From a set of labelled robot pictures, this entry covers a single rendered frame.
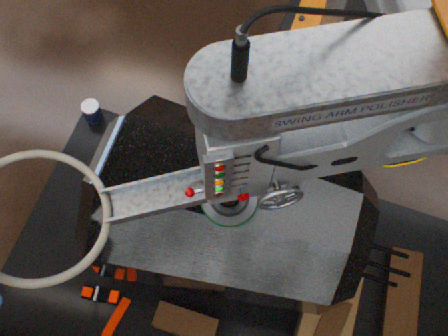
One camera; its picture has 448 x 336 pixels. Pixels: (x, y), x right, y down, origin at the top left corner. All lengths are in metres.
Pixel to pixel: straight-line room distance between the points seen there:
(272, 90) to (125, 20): 2.39
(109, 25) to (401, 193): 2.02
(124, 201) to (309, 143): 0.72
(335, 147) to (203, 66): 0.49
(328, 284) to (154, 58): 1.85
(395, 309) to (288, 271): 0.88
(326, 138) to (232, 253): 0.73
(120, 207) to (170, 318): 0.90
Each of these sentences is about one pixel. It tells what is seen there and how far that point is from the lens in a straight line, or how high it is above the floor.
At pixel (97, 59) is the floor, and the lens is 3.45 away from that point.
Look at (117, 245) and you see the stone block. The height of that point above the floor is 0.66.
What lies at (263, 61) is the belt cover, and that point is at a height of 1.70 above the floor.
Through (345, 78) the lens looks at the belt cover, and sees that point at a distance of 1.33.
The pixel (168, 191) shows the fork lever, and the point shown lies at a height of 1.01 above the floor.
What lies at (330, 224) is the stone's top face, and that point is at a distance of 2.10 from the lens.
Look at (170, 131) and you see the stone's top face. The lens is 2.21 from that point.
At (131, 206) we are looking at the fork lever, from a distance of 1.93.
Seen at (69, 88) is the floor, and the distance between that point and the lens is 3.38.
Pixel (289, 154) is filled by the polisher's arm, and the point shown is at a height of 1.38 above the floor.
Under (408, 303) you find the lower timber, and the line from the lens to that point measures 2.90.
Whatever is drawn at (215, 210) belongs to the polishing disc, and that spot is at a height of 0.86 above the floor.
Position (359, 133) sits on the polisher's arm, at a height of 1.43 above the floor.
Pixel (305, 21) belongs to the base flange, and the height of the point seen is 0.78.
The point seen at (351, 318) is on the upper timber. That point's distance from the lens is 2.69.
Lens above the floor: 2.79
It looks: 67 degrees down
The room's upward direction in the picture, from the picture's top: 3 degrees clockwise
